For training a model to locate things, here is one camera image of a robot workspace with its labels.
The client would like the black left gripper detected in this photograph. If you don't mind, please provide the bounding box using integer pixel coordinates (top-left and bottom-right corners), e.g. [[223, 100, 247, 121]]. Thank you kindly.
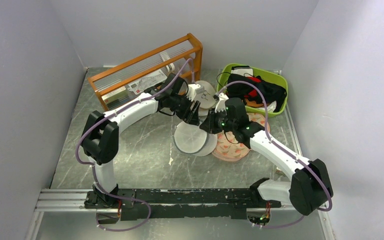
[[170, 93, 202, 127]]

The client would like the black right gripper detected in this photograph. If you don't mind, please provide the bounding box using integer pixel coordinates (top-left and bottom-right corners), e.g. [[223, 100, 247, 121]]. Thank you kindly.
[[199, 107, 236, 135]]

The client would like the white mesh laundry bag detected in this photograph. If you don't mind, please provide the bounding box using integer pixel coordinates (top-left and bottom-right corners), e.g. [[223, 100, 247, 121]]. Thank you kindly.
[[173, 121, 218, 157]]

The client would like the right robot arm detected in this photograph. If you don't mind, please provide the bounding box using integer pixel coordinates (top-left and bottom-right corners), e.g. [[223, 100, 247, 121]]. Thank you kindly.
[[199, 98, 333, 216]]

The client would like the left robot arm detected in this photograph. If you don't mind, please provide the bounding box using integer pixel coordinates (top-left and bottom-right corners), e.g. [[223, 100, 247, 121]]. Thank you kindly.
[[76, 73, 204, 208]]

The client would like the cream round laundry bag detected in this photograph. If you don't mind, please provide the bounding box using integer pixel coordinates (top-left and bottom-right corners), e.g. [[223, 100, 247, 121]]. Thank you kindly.
[[195, 80, 216, 117]]

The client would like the white clip on rack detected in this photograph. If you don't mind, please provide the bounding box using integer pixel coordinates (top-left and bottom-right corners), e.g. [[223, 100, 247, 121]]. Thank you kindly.
[[165, 63, 176, 73]]

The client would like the green plastic basin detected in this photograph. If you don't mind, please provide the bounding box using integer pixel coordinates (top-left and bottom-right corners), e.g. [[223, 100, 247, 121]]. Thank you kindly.
[[216, 63, 288, 118]]

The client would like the clear plastic package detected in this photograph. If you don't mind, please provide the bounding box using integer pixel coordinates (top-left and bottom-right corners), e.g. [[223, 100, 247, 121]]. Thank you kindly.
[[127, 69, 167, 95]]

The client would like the white folded garment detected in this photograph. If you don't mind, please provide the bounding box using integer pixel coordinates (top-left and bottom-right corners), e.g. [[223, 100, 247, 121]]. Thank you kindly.
[[230, 65, 254, 77]]

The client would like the orange wooden rack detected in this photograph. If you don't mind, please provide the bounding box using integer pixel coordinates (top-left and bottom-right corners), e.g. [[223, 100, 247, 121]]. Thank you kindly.
[[88, 33, 203, 111]]

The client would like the green box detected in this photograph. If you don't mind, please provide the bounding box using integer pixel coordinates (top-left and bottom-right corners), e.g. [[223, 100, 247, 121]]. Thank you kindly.
[[102, 86, 129, 106]]

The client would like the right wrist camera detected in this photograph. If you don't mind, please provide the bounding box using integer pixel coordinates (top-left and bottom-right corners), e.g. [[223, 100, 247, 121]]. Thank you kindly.
[[214, 93, 229, 113]]

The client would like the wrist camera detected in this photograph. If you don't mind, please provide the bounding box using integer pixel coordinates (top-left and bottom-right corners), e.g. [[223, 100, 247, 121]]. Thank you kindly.
[[214, 93, 229, 113], [186, 83, 205, 102]]

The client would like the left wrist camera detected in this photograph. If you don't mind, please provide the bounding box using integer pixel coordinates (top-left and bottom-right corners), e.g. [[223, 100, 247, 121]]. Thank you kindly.
[[186, 83, 205, 102]]

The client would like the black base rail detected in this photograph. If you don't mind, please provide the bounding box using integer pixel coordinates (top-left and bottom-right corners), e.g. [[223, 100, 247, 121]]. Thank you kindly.
[[84, 188, 282, 221]]

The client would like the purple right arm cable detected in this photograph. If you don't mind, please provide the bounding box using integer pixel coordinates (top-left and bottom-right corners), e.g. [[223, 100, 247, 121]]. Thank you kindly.
[[216, 80, 333, 229]]

